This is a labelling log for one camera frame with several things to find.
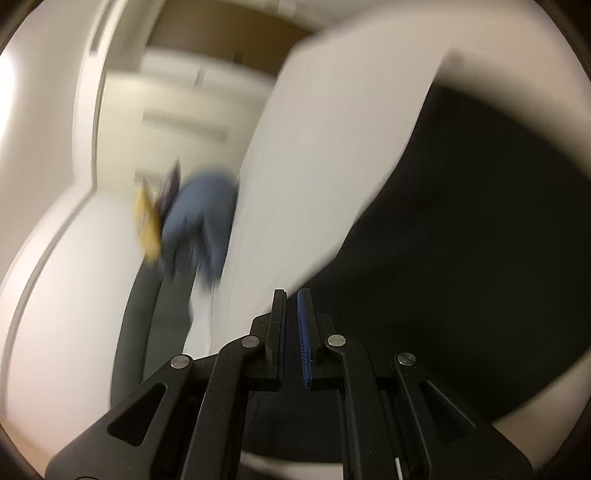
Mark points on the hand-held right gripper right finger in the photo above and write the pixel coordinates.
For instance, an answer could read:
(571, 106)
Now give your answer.
(304, 341)

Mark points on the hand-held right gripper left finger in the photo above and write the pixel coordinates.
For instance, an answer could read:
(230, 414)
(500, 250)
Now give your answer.
(272, 350)

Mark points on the black pants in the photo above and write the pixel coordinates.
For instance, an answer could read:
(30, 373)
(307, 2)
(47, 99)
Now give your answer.
(461, 254)

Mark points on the white pillow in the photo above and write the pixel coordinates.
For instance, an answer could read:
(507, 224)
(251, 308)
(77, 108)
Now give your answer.
(201, 323)

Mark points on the grey padded headboard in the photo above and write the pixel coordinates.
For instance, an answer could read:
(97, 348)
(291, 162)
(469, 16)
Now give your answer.
(152, 332)

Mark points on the rolled blue duvet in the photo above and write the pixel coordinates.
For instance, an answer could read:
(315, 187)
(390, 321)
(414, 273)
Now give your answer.
(198, 221)

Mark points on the yellow cushion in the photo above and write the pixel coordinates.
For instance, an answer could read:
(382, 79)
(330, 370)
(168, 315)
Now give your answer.
(147, 226)

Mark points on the white bed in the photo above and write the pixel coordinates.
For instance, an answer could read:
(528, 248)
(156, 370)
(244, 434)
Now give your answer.
(323, 161)

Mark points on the purple cushion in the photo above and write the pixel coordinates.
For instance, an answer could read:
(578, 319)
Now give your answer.
(171, 189)

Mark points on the white wardrobe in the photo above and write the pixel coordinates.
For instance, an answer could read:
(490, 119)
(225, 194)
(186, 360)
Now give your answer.
(194, 115)

